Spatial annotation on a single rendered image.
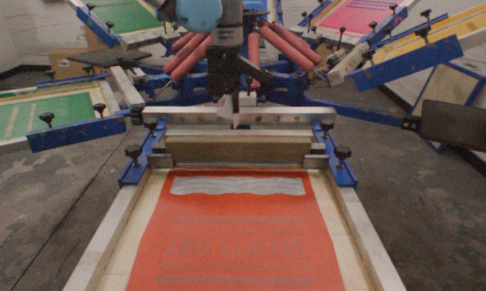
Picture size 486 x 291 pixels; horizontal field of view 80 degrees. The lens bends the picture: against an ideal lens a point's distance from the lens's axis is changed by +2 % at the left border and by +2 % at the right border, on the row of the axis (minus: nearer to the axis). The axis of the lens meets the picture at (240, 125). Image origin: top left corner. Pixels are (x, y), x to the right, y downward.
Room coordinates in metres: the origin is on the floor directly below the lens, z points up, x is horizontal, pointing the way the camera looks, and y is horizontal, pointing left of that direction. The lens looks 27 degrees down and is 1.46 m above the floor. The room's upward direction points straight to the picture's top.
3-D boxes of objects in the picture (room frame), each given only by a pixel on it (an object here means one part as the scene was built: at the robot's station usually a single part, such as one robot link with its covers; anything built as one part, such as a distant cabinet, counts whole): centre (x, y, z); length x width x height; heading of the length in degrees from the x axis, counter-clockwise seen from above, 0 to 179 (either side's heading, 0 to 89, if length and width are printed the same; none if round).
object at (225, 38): (0.69, 0.03, 1.34); 0.08 x 0.08 x 0.05
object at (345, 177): (0.72, -0.27, 0.97); 0.30 x 0.05 x 0.07; 179
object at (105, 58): (1.88, 0.57, 0.91); 1.34 x 0.40 x 0.08; 59
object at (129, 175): (0.73, 0.28, 0.97); 0.30 x 0.05 x 0.07; 179
